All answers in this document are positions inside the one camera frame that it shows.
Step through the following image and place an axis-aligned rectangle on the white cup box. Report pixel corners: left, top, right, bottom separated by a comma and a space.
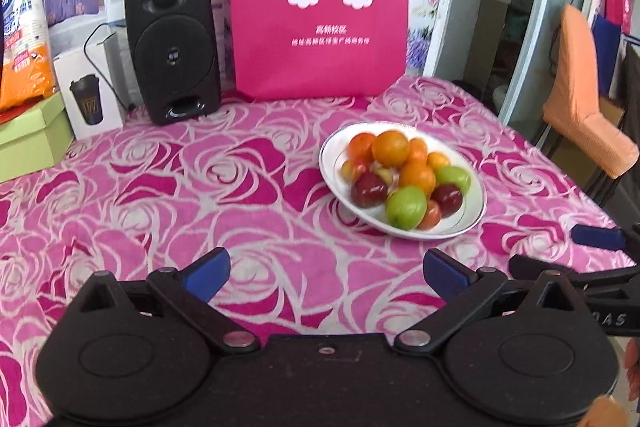
51, 32, 128, 142

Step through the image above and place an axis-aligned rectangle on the black speaker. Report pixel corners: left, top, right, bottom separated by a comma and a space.
124, 0, 222, 126

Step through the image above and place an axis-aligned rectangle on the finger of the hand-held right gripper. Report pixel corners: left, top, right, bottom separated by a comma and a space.
571, 223, 640, 254
509, 253, 640, 303

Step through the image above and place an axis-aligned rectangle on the blue bag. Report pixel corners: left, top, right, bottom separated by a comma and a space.
591, 13, 622, 96

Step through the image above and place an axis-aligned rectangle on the chair with orange cover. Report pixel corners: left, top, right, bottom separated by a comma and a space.
542, 4, 640, 180

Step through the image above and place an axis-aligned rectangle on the magenta tote bag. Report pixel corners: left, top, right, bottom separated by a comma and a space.
226, 0, 411, 102

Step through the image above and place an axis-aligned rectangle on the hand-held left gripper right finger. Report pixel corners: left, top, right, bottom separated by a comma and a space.
392, 248, 583, 355

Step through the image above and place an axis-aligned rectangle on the large orange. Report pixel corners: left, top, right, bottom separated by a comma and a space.
371, 130, 411, 168

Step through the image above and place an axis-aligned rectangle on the pink rose tablecloth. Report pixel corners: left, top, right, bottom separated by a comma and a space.
0, 74, 640, 427

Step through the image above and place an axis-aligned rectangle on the white plate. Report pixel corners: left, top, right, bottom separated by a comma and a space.
319, 122, 487, 240

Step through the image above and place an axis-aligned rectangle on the black speaker cable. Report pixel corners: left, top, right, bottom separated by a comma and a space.
82, 22, 136, 110

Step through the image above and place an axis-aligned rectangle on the grey door frame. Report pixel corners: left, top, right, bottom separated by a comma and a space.
497, 0, 563, 125

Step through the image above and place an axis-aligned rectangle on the person's left hand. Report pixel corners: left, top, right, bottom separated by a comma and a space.
582, 394, 632, 427

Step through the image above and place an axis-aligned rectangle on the red green plum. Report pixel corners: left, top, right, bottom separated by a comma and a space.
416, 199, 442, 230
341, 157, 372, 182

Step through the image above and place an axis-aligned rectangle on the green apple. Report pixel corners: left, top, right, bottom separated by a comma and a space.
385, 186, 428, 230
436, 165, 472, 196

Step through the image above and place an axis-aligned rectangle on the green shoe box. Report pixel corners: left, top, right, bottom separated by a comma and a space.
0, 93, 76, 184

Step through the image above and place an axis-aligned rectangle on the orange paper cup package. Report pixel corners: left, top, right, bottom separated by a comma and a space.
0, 0, 60, 112

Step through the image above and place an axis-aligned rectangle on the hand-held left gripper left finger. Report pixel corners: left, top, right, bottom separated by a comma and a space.
70, 247, 262, 355

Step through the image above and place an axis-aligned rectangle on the dark red plum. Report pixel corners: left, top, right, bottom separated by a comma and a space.
350, 172, 389, 208
431, 183, 464, 214

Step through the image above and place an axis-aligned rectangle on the person's right hand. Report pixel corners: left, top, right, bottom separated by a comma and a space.
624, 339, 640, 389

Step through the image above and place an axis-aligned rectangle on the tangerine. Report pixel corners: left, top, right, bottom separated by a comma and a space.
406, 138, 429, 165
347, 133, 377, 162

